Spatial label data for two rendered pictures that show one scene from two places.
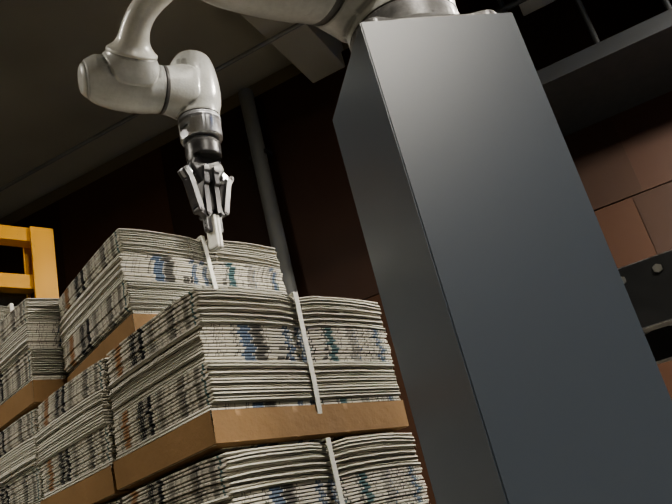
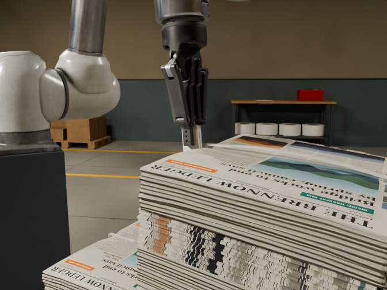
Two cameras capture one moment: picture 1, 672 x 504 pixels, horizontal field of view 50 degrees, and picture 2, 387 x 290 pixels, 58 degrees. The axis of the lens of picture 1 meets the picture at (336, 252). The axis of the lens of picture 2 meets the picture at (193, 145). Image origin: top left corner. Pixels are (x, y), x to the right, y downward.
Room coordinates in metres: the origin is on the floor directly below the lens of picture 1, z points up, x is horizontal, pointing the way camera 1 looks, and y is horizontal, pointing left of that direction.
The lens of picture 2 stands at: (1.89, 0.10, 1.18)
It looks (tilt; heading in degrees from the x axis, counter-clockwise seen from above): 10 degrees down; 167
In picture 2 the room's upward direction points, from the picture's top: straight up
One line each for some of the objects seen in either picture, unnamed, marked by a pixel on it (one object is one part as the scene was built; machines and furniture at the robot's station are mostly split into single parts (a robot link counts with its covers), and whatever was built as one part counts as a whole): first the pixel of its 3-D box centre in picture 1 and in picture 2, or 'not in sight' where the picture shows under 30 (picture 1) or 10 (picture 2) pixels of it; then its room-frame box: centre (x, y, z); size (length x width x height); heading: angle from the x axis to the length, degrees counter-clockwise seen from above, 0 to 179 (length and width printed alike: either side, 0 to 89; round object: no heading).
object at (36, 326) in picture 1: (88, 370); not in sight; (1.57, 0.61, 0.95); 0.38 x 0.29 x 0.23; 137
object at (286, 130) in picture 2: not in sight; (280, 119); (-4.10, 3.13, 0.55); 1.80 x 0.70 x 1.10; 68
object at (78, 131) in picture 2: not in sight; (74, 130); (-5.34, -0.68, 0.28); 1.20 x 0.80 x 0.56; 68
